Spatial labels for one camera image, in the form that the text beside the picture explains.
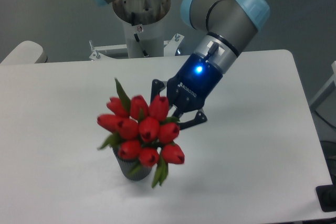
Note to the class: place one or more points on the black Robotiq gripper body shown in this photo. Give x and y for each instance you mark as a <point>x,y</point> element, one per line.
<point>192,84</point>

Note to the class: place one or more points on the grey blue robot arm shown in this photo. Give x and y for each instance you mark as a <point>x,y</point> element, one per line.
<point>230,25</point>

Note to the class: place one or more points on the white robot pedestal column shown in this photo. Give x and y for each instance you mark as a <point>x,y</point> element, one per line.
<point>142,22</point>

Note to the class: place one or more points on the white furniture leg right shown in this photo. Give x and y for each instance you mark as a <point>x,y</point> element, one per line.
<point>323,92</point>

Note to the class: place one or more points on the dark grey ribbed vase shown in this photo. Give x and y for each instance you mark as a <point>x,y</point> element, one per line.
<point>131,169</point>

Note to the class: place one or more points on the beige chair back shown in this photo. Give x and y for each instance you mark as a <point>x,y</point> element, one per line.
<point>27,52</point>

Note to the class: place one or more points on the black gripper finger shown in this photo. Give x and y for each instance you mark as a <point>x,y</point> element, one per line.
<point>199,118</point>
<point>157,87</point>

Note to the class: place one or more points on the black object at edge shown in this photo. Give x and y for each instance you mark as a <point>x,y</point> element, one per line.
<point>326,197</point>

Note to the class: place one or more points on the red tulip bouquet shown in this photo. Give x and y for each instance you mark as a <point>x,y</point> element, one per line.
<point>143,131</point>

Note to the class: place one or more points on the white metal base frame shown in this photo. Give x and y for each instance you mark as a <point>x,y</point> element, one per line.
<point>171,48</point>

